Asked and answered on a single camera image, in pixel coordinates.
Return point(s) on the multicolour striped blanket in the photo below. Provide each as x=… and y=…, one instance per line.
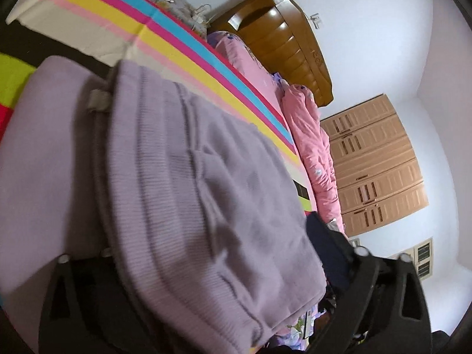
x=155, y=40

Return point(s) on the pink padded garment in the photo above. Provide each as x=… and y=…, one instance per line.
x=313, y=143

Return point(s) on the cream door with window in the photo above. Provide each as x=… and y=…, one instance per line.
x=422, y=260

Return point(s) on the pink pillow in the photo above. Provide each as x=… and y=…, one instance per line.
x=247, y=62

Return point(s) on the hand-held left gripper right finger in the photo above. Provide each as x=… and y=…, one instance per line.
x=322, y=239

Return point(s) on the colourful floral cloth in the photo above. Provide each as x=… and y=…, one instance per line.
x=295, y=324

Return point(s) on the metal wall hook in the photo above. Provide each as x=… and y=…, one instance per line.
x=314, y=18

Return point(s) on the light wooden wardrobe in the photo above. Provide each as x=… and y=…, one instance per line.
x=376, y=169

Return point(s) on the lilac knitted sweater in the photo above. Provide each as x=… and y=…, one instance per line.
x=177, y=191

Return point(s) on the beige floral cloth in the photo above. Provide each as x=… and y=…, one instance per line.
x=177, y=7

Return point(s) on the brown wooden headboard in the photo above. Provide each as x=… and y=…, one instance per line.
x=284, y=40

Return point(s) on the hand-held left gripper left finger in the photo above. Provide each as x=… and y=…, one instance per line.
x=86, y=276

